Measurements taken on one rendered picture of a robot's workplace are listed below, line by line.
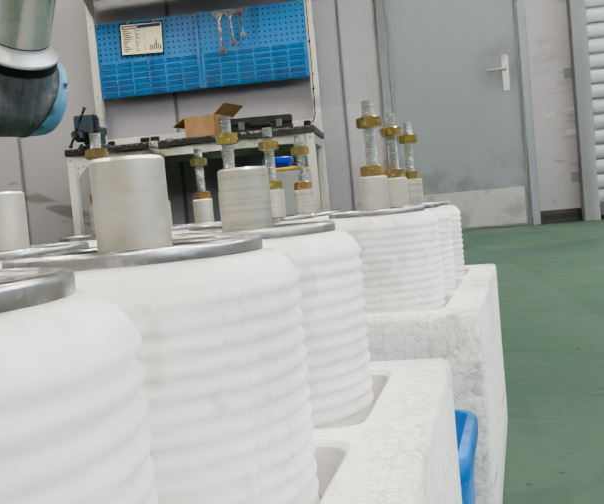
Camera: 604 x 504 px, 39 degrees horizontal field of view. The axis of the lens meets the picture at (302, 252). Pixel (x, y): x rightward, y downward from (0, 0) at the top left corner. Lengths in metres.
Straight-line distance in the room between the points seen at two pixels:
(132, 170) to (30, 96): 1.03
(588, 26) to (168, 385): 5.94
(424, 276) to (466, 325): 0.06
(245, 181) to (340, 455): 0.12
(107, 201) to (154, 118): 5.99
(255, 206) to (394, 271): 0.28
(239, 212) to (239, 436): 0.15
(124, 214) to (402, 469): 0.11
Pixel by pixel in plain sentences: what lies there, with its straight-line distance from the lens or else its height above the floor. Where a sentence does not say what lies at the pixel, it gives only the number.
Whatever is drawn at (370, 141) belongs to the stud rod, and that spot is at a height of 0.31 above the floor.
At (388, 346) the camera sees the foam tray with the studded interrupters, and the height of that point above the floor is 0.16.
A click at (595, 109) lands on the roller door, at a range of 6.04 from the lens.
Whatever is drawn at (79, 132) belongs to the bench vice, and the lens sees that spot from 5.41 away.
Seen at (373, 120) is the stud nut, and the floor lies 0.32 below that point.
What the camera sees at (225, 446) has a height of 0.20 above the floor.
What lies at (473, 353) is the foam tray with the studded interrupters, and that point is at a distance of 0.59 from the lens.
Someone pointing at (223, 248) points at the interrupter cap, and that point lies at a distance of 0.23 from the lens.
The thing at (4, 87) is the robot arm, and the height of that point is 0.46.
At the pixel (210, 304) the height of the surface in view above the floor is 0.24.
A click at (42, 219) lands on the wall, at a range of 6.51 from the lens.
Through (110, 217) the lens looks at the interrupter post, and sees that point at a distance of 0.25.
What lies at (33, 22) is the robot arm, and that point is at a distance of 1.24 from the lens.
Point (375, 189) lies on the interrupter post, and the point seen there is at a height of 0.27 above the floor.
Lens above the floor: 0.26
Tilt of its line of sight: 3 degrees down
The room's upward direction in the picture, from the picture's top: 5 degrees counter-clockwise
